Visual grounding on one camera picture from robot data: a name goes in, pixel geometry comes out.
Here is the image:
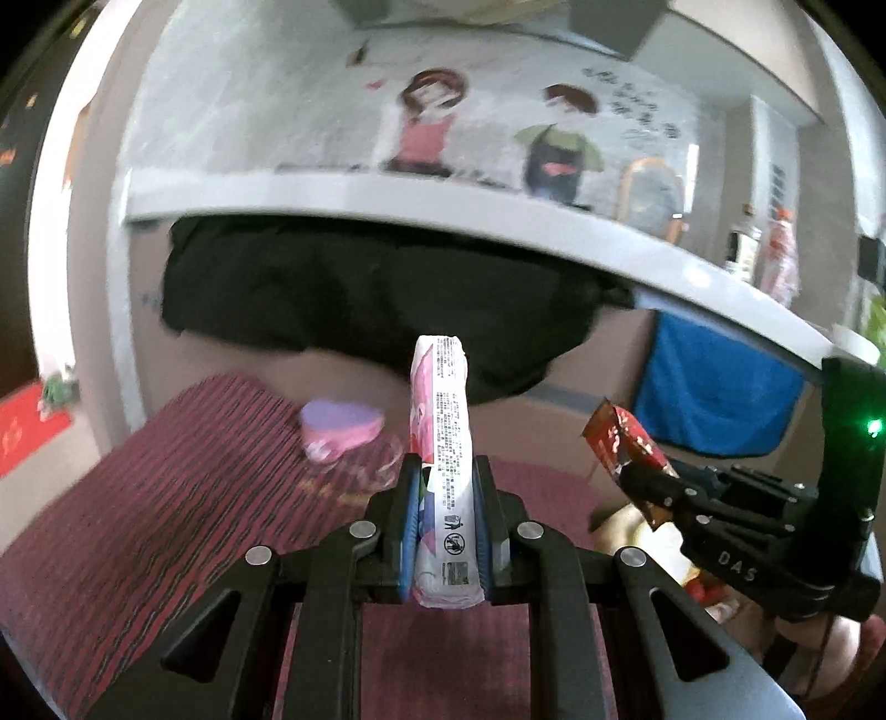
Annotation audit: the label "blue towel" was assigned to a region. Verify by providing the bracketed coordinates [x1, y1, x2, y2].
[633, 311, 807, 458]

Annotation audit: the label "red floor mat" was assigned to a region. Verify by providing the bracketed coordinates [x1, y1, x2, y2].
[0, 380, 74, 479]

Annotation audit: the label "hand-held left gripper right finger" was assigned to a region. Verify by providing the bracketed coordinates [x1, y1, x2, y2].
[474, 455, 807, 720]

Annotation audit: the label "dark red snack wrapper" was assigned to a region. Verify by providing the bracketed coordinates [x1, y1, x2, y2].
[580, 398, 683, 531]

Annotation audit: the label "black door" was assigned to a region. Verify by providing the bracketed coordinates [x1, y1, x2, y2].
[0, 69, 70, 395]

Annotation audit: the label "white shelf board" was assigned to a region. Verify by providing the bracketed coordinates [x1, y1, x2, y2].
[125, 169, 852, 375]

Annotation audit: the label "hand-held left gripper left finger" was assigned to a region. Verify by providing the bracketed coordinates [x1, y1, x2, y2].
[90, 453, 423, 720]

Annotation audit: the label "black cloth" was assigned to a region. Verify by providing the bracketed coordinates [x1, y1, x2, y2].
[161, 216, 634, 406]

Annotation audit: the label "cartoon print tissue packet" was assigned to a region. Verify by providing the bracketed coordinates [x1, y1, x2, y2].
[408, 334, 486, 611]

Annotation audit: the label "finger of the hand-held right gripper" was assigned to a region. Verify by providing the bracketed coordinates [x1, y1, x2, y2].
[618, 460, 735, 510]
[640, 502, 738, 555]

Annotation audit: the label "red plaid blanket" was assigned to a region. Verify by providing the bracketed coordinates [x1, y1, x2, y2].
[0, 374, 624, 720]

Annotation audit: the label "purple heart-shaped box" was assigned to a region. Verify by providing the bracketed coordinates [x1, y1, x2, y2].
[299, 398, 385, 464]

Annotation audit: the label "clear plastic wrapper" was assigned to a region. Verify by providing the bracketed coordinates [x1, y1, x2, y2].
[311, 436, 409, 500]

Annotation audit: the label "cartoon wall sticker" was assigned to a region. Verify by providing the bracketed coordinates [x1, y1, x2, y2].
[377, 65, 606, 205]

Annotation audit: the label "red door stickers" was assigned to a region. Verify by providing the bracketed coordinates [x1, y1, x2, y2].
[0, 97, 77, 191]

